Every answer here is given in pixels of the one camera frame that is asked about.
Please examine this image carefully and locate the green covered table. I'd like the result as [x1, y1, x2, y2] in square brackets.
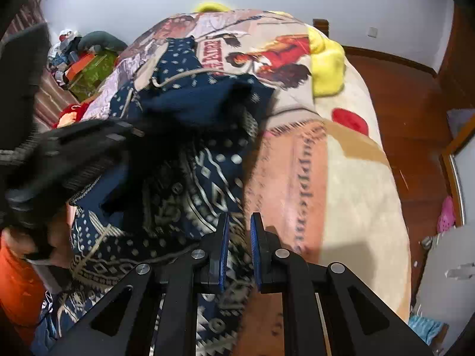
[69, 50, 119, 102]

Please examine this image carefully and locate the brown wooden wardrobe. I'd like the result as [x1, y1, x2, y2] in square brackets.
[438, 0, 475, 99]

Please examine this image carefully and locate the navy patterned garment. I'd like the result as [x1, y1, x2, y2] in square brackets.
[31, 37, 275, 356]

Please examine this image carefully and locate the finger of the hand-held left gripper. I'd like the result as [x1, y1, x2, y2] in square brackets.
[55, 118, 146, 146]

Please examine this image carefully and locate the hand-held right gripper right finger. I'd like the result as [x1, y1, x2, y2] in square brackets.
[249, 212, 435, 356]

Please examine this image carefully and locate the pink slipper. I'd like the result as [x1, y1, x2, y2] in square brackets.
[437, 196, 456, 233]

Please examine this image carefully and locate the black white braided strap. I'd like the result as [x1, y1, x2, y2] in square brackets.
[0, 148, 20, 166]

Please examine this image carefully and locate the red striped curtain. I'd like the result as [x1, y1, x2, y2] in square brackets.
[5, 0, 78, 127]

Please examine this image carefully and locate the grey tube pillow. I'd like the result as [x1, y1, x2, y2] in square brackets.
[78, 31, 129, 53]

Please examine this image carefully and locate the orange box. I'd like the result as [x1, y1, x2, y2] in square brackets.
[65, 53, 95, 82]

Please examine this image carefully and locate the light blue cloth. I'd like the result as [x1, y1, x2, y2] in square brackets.
[408, 315, 444, 345]

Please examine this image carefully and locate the person's orange clothing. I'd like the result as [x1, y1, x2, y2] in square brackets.
[0, 230, 47, 338]

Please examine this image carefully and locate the white foam board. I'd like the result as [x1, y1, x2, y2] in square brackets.
[412, 224, 475, 327]

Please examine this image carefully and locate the wooden framed mirror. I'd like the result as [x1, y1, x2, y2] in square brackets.
[440, 109, 475, 227]

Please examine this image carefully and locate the wooden bed post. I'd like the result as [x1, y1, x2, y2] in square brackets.
[313, 18, 330, 39]

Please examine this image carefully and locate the red plush pillow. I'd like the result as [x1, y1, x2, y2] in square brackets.
[52, 102, 91, 128]

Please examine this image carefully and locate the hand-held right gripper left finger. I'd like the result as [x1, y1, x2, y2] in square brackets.
[45, 212, 231, 356]

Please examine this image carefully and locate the printed blanket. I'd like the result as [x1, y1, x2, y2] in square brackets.
[80, 7, 329, 356]

